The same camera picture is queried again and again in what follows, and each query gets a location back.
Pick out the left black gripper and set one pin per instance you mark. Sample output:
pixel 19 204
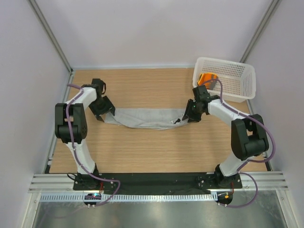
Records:
pixel 98 113

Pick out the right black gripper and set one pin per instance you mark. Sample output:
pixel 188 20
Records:
pixel 193 118

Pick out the orange grey giraffe towel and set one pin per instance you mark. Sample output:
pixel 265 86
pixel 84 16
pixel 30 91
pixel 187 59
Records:
pixel 208 80

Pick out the grey cloth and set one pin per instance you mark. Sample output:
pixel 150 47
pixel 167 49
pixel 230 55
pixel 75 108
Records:
pixel 144 118

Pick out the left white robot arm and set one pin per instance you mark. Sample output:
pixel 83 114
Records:
pixel 71 127

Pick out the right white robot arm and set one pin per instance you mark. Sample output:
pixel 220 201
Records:
pixel 248 136

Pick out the white perforated plastic basket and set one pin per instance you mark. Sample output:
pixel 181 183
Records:
pixel 238 79

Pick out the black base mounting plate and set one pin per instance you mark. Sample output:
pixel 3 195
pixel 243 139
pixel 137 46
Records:
pixel 191 183

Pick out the left aluminium frame post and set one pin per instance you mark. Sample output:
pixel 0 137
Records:
pixel 43 21

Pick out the aluminium frame post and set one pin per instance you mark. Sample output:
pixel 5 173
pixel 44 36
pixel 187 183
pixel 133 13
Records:
pixel 269 13
pixel 43 21

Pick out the aluminium rail front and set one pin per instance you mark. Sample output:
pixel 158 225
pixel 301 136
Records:
pixel 266 180

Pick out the white slotted cable duct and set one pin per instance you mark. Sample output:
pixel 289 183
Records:
pixel 95 198

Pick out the right aluminium frame post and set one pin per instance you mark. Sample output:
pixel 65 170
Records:
pixel 269 13

